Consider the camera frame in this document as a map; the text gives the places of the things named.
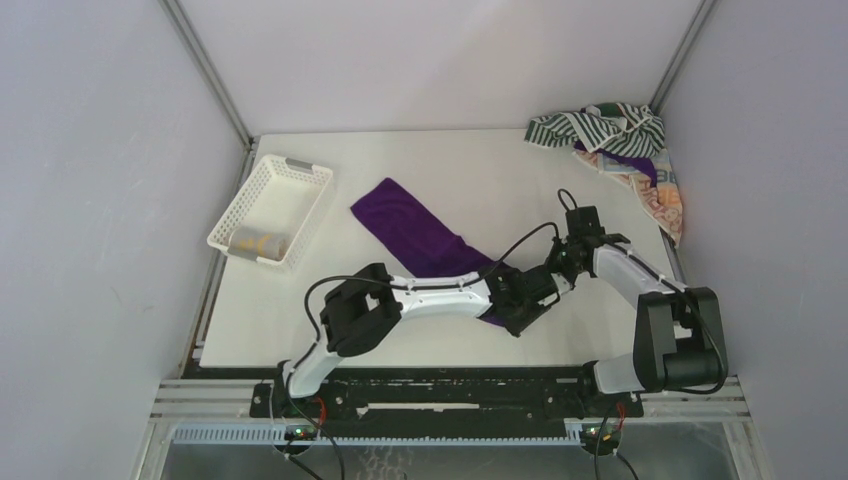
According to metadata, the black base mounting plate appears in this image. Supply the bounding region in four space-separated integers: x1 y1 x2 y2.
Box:
249 366 644 438

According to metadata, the white slotted cable duct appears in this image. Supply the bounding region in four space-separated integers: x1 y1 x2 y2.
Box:
171 423 582 446

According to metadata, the aluminium corner post right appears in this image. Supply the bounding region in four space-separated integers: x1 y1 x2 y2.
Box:
650 0 720 114

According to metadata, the purple towel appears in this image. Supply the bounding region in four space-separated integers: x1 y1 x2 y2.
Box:
350 176 518 329

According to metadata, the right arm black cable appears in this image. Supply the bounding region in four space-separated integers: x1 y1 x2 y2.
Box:
557 188 730 439

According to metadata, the controller board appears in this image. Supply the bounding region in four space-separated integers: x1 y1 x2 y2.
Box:
579 426 622 457
284 426 319 443

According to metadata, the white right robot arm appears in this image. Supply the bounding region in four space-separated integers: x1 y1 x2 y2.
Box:
546 206 728 416

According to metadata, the white plastic basket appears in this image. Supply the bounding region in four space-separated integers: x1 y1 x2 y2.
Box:
207 154 336 272

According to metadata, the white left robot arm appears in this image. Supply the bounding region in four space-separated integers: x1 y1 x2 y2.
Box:
273 263 575 417

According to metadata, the aluminium corner post left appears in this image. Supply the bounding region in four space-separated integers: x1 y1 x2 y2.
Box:
158 0 253 150

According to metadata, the aluminium corner post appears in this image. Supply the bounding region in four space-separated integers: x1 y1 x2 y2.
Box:
650 0 720 114
158 0 253 150

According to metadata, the left controller board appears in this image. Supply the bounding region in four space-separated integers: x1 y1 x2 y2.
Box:
284 426 319 443

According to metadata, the yellow grey patterned towel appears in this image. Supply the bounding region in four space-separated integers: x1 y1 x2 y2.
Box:
227 226 289 262

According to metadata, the green white striped towel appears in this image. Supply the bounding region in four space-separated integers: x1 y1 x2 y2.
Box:
524 102 666 158

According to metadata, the right controller board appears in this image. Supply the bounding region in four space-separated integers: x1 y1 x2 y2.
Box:
579 426 622 457

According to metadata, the cream bear print towel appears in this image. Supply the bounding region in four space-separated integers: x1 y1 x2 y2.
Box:
572 149 684 244

